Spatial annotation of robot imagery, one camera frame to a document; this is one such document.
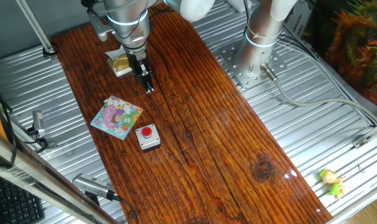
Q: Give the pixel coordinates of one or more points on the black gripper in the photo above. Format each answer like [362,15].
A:
[138,67]

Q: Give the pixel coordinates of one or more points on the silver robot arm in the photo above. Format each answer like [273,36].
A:
[126,18]

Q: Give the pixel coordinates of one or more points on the colourful butterfly puzzle board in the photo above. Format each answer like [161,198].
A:
[114,121]

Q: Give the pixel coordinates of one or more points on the gold wrapped snack package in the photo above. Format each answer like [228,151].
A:
[118,63]

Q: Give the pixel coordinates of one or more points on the grey box red push button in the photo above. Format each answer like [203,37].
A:
[152,141]

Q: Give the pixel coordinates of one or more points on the brown wooden plank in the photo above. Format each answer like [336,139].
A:
[207,140]

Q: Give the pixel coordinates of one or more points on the aluminium support pole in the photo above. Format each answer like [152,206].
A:
[36,29]

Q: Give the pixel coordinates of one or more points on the white power strip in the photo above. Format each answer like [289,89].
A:
[238,4]

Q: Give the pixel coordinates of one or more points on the black keyboard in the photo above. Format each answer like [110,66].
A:
[17,205]

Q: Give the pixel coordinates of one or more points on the small doll green hat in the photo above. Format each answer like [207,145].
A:
[330,177]

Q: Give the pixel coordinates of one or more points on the colourful fuzzy fabric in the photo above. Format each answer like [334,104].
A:
[356,46]

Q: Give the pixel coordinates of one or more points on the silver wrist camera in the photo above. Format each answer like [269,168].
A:
[99,28]

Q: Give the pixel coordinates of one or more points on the silver perforated base plate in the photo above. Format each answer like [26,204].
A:
[243,80]

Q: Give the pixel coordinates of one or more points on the small grey camera on clamp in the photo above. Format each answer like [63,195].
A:
[38,121]

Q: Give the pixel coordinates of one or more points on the silver ribbed camera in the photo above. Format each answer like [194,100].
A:
[92,185]

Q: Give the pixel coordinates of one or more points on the metal frame beam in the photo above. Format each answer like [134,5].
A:
[36,182]

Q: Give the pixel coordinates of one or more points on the metal corner bracket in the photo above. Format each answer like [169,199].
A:
[361,141]

